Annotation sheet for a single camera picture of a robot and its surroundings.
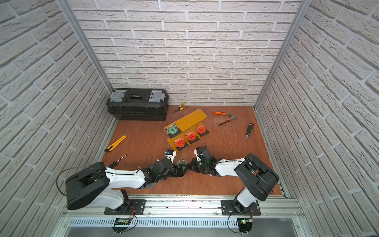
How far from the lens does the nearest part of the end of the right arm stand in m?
0.68

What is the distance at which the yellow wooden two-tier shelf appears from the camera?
890 mm

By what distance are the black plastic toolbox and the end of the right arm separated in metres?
0.44
